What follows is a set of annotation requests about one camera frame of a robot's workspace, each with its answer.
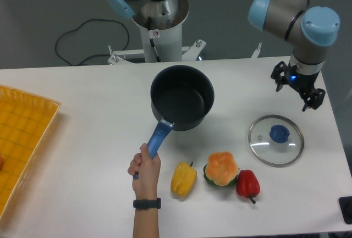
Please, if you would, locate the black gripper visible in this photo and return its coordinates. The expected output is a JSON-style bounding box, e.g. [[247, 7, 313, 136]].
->
[[271, 61, 326, 111]]

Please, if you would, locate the black pot blue handle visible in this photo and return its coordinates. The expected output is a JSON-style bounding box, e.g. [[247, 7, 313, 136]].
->
[[133, 65, 216, 180]]

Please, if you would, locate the person's forearm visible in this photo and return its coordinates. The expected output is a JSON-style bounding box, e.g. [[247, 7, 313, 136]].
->
[[133, 208, 160, 238]]

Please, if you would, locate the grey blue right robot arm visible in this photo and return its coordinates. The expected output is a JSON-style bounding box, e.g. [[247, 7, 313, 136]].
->
[[248, 0, 340, 110]]

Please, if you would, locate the orange flower-shaped bread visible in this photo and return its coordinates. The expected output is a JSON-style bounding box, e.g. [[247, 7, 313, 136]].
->
[[206, 152, 239, 187]]

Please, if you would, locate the person's bare hand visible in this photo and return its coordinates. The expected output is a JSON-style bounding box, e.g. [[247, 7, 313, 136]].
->
[[127, 142, 162, 202]]

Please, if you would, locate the glass lid blue knob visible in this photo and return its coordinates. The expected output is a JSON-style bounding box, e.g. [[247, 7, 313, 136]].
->
[[247, 114, 305, 168]]

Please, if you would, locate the red bell pepper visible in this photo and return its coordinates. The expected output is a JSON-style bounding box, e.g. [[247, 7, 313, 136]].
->
[[236, 170, 261, 204]]

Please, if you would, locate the green bell pepper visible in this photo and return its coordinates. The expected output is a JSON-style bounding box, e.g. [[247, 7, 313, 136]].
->
[[203, 164, 238, 187]]

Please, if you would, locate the black object at table edge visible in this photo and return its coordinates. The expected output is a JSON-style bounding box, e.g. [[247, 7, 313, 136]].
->
[[338, 196, 352, 224]]

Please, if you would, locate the yellow bell pepper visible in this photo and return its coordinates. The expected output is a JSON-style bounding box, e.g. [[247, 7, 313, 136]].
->
[[170, 162, 197, 197]]

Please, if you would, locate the black wrist watch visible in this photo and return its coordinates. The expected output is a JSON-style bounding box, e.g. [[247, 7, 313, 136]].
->
[[133, 197, 162, 209]]

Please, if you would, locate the yellow woven basket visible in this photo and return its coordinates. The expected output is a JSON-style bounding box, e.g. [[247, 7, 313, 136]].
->
[[1, 85, 61, 218]]

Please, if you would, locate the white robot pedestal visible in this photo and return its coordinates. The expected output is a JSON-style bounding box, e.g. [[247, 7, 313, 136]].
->
[[107, 0, 206, 64]]

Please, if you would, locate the black floor cable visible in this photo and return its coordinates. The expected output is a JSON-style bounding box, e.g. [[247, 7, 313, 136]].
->
[[55, 19, 130, 67]]

